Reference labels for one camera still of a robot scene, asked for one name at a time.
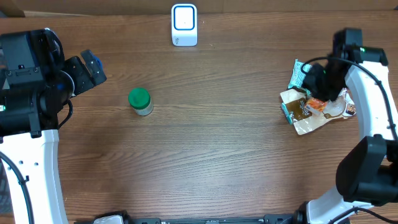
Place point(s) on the white bottle green cap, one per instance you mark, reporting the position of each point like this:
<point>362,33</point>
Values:
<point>141,101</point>

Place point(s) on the beige snack bag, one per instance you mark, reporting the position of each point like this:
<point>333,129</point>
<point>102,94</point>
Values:
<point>305,121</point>

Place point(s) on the white barcode scanner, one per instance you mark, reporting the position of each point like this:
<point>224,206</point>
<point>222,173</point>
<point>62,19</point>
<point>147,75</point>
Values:
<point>184,25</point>

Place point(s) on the orange tissue pack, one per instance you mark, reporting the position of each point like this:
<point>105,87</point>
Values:
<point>315,106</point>

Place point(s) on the green blue tissue pack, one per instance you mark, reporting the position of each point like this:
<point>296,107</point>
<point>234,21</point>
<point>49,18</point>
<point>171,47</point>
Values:
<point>287,113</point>

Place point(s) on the teal wet wipes pack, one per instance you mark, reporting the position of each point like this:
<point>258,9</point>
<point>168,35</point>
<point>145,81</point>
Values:
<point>297,78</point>

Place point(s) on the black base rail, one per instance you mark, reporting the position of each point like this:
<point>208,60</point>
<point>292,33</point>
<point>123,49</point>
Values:
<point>123,217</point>

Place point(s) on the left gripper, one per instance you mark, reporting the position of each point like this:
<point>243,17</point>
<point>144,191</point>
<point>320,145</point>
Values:
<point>76,66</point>

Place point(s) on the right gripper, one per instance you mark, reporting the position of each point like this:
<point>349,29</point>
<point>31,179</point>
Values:
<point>324,95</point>

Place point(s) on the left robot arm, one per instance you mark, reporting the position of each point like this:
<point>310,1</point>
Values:
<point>37,82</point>

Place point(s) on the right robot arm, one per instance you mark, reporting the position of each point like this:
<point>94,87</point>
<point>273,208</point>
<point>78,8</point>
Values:
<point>367,176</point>

